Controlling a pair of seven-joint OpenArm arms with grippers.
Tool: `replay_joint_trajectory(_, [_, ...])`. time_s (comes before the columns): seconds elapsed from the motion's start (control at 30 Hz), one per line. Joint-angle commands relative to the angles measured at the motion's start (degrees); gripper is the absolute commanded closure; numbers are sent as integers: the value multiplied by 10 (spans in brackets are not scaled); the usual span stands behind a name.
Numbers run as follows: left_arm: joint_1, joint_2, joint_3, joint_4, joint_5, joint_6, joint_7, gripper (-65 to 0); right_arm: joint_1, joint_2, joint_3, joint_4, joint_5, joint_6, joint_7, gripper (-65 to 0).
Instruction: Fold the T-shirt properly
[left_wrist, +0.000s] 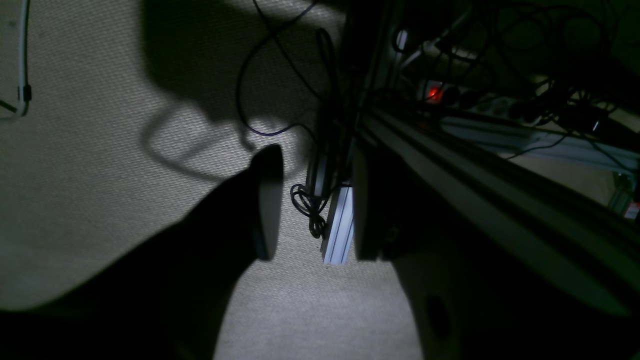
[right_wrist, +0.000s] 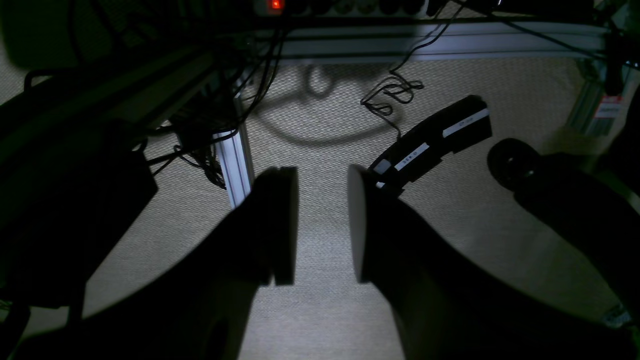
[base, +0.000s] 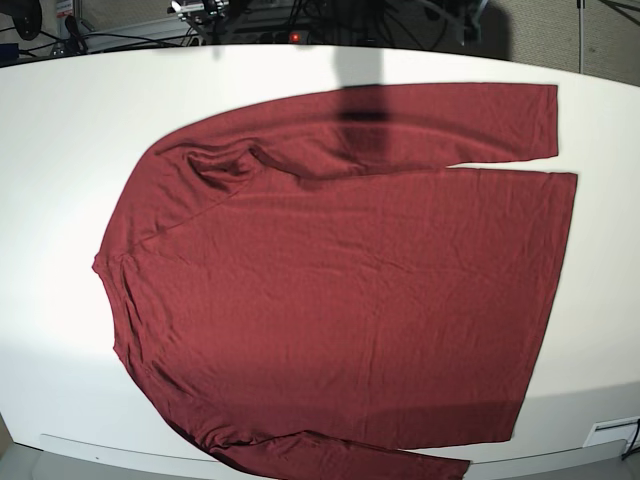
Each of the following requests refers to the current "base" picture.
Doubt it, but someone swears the black cable at table corner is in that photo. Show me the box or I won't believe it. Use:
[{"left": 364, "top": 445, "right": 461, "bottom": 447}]
[{"left": 620, "top": 418, "right": 640, "bottom": 462}]

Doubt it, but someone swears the dark red long-sleeve shirt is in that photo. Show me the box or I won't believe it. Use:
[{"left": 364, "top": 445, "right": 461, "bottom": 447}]
[{"left": 93, "top": 83, "right": 578, "bottom": 479}]

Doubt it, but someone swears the white label plate on table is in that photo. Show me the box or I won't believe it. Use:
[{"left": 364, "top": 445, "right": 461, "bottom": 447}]
[{"left": 583, "top": 417, "right": 639, "bottom": 449}]

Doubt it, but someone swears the thin metal stand pole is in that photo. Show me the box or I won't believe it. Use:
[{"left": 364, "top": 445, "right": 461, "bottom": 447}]
[{"left": 576, "top": 0, "right": 586, "bottom": 74}]

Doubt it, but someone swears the black power strip red switch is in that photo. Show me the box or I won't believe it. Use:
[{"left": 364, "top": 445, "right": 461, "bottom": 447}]
[{"left": 201, "top": 29, "right": 309, "bottom": 45}]

